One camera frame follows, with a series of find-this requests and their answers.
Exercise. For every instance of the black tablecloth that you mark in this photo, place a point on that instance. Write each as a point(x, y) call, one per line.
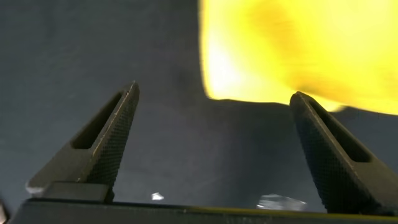
point(77, 56)

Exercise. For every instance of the yellow microfibre towel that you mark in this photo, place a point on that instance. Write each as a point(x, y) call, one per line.
point(295, 46)

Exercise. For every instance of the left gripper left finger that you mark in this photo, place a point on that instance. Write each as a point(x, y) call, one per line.
point(102, 149)

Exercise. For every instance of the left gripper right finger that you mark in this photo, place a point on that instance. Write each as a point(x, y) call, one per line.
point(339, 168)

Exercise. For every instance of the small white paper scrap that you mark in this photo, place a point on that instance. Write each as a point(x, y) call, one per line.
point(157, 196)

